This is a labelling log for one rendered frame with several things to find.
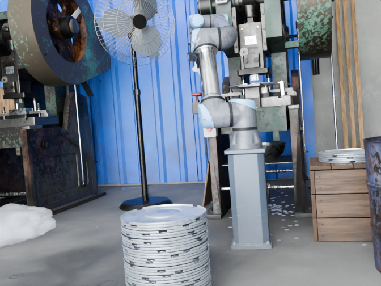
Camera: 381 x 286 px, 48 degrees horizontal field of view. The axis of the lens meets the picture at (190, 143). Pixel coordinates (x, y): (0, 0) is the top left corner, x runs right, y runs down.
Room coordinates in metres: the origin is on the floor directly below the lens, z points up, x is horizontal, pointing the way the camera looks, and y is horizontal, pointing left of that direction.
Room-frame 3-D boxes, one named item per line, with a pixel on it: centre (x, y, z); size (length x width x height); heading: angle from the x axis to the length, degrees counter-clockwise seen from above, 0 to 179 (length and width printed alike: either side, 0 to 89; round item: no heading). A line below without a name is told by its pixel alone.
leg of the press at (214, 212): (3.00, -0.22, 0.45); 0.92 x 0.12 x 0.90; 164
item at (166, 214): (1.45, 0.11, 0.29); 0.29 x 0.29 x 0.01
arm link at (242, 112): (2.02, -0.25, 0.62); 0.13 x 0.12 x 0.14; 94
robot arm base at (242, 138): (2.02, -0.26, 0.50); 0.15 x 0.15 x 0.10
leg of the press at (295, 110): (2.85, -0.74, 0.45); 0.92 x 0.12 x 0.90; 164
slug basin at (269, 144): (2.79, -0.44, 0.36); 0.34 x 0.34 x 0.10
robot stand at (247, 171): (2.02, -0.26, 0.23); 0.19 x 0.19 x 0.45; 78
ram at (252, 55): (2.75, -0.43, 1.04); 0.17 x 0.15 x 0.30; 164
